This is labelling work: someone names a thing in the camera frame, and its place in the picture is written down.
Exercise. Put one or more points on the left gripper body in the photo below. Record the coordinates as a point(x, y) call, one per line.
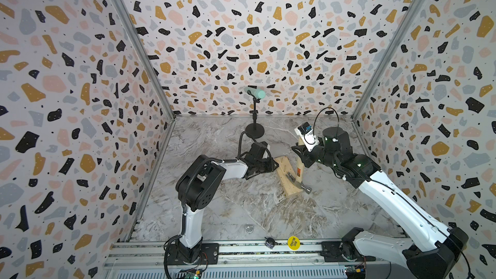
point(260, 166)

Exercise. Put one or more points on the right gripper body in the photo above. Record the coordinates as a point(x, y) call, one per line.
point(319, 156)

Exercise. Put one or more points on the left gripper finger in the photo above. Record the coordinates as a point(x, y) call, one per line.
point(274, 159)
point(272, 168)

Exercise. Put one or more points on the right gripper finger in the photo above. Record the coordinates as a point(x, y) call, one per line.
point(301, 162)
point(298, 149)

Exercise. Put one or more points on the wooden block with nails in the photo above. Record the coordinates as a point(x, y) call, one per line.
point(285, 167)

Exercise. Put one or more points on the wooden handle claw hammer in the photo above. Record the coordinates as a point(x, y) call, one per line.
point(298, 174)

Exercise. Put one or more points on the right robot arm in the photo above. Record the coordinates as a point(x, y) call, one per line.
point(430, 249)

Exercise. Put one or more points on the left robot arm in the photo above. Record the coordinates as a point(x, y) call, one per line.
point(196, 189)

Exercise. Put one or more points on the microphone on black stand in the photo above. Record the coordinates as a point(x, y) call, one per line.
point(255, 130)

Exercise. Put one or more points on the small clear disc on table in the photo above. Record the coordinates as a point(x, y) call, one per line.
point(249, 228)

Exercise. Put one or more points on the yellow round sticker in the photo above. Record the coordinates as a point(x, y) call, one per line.
point(294, 243)

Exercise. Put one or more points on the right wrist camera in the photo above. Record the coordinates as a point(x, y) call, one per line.
point(306, 136)

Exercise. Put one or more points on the black knob on rail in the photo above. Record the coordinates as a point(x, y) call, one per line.
point(270, 242)

